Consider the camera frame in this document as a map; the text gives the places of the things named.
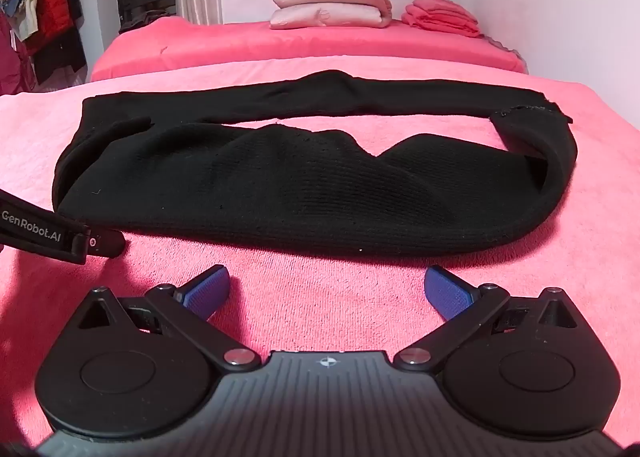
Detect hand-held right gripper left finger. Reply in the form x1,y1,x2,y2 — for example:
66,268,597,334
70,264,262,372

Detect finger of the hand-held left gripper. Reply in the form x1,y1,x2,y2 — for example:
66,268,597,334
86,229,126,259

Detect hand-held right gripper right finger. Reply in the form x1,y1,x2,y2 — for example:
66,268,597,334
394,264,581,372

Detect black knit pants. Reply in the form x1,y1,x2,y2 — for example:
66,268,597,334
52,70,579,258

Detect pink terry blanket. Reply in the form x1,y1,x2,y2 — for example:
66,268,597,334
0,57,640,440

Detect maroon hanging garment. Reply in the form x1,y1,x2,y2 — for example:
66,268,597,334
0,12,37,97

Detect hanging clothes on rack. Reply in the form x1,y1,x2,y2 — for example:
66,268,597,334
34,0,89,84

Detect pale yellow hanging garment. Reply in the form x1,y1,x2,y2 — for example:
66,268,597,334
16,0,42,42

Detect dark cloth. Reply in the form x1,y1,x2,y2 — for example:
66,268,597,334
119,9,177,36

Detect red puffer jacket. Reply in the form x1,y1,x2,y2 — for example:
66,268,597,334
31,0,77,57

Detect pink bed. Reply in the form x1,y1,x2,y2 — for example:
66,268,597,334
90,16,529,84

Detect folded coral blanket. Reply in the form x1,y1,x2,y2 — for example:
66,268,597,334
401,0,484,38

